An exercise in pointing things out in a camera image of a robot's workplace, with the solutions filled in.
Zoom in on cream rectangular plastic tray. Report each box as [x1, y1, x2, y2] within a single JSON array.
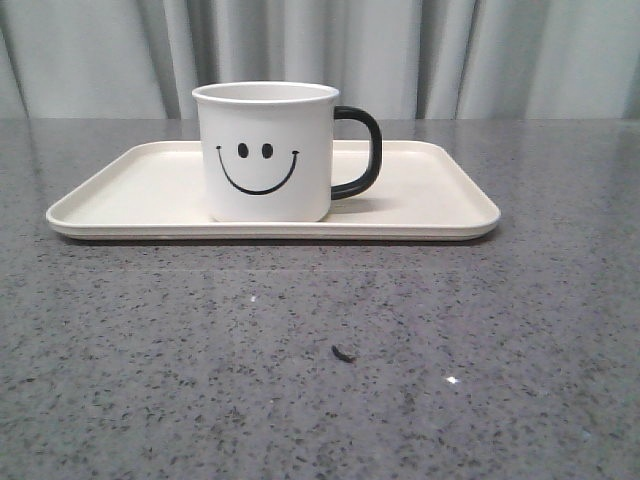
[[46, 141, 501, 241]]

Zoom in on white smiley face mug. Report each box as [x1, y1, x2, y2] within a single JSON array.
[[192, 81, 383, 222]]

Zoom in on small black debris piece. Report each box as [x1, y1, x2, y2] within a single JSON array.
[[331, 345, 356, 363]]

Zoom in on grey pleated curtain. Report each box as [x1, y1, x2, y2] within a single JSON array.
[[1, 1, 639, 119]]

